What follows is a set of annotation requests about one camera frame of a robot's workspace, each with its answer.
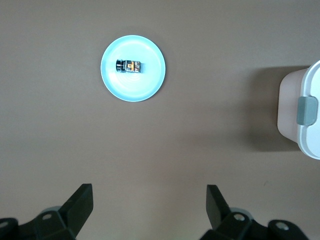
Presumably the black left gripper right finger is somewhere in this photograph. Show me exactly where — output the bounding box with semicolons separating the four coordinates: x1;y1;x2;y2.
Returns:
202;184;311;240

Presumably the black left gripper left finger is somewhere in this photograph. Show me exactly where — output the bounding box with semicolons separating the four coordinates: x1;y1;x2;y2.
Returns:
0;183;95;240

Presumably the black and orange switch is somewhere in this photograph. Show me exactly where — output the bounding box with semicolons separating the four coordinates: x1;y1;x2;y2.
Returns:
115;58;143;74

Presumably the brown table mat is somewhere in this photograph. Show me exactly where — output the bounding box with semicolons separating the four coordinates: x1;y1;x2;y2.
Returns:
0;0;320;240

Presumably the grey box lid clip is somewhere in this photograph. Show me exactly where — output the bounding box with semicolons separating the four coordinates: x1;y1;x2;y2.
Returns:
296;96;319;126

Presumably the white lidded storage box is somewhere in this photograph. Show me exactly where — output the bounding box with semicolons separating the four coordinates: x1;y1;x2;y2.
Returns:
276;59;320;161

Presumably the light blue round plate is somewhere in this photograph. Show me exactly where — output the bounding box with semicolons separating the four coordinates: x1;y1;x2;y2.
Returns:
100;34;167;103

